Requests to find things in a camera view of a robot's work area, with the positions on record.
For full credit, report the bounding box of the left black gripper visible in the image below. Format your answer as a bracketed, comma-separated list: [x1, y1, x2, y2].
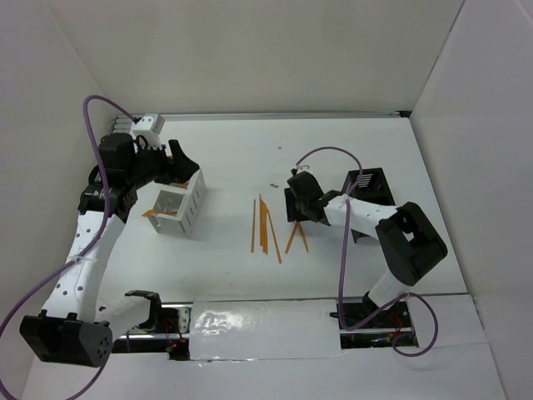
[127, 138, 200, 189]

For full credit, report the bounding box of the orange spoon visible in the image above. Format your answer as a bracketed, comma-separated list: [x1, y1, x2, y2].
[167, 156, 190, 187]

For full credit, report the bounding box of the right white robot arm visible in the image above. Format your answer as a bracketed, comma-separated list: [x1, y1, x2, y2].
[286, 168, 448, 327]

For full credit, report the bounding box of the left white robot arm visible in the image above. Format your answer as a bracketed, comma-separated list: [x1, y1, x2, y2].
[19, 133, 199, 368]

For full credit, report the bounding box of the white utensil container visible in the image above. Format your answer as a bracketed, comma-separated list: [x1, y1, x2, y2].
[146, 169, 207, 239]

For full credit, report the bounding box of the orange chopstick middle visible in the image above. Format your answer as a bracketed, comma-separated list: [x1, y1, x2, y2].
[259, 194, 264, 249]

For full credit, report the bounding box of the orange chopstick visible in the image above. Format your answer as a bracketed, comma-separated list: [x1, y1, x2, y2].
[259, 194, 264, 249]
[250, 198, 257, 253]
[267, 211, 282, 264]

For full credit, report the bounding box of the orange chopstick right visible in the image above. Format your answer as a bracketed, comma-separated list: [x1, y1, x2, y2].
[267, 211, 282, 264]

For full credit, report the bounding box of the orange chopstick left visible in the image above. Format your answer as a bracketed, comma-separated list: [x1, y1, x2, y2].
[250, 198, 257, 253]

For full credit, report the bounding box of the black utensil container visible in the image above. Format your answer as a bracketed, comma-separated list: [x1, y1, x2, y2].
[341, 167, 396, 243]

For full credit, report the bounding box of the white tape sheet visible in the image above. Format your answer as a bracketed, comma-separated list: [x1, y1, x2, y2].
[189, 299, 342, 361]

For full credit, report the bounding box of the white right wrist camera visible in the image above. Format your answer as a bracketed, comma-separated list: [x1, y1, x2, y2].
[291, 164, 311, 176]

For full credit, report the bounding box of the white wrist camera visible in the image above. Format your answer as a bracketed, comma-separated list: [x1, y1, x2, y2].
[291, 164, 311, 176]
[131, 113, 165, 149]

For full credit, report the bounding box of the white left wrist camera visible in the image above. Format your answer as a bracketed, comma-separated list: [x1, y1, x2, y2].
[131, 113, 165, 149]

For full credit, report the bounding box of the aluminium rail at back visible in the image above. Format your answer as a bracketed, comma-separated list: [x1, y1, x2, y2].
[114, 109, 411, 123]

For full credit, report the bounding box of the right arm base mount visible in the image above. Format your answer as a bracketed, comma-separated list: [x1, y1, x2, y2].
[329, 295, 418, 350]

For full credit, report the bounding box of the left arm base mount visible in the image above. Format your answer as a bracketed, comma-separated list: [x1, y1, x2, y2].
[112, 303, 192, 361]

